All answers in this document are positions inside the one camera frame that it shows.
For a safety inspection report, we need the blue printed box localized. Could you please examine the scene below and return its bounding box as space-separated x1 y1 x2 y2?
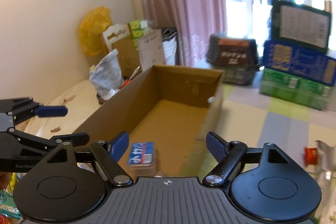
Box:
262 40 335 86

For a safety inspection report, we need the green tissue box stack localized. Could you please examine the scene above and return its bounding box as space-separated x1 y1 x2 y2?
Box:
129 20 153 48

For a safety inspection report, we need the dark green box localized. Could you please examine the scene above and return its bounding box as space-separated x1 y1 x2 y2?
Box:
269 0 332 54

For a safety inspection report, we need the brown cardboard box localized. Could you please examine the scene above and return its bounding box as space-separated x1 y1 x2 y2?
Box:
76 65 224 177

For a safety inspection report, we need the green shrink-wrapped box pack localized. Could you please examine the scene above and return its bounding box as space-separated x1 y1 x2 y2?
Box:
260 68 333 111

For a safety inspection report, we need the black Honglu food container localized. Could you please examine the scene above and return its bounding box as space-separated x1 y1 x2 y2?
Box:
206 32 261 86

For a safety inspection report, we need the checkered tablecloth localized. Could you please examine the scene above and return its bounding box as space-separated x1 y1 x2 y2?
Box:
183 58 336 224

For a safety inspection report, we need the yellow plastic bag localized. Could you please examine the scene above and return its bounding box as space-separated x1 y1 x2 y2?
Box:
79 6 113 57

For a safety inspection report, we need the silver foil pouch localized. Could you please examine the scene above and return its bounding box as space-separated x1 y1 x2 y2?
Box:
315 140 335 181

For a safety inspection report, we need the cream patterned tablecloth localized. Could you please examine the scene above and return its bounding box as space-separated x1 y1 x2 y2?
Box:
24 80 100 139

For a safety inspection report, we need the red snack packet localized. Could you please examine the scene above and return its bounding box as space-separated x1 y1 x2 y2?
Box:
304 147 318 165

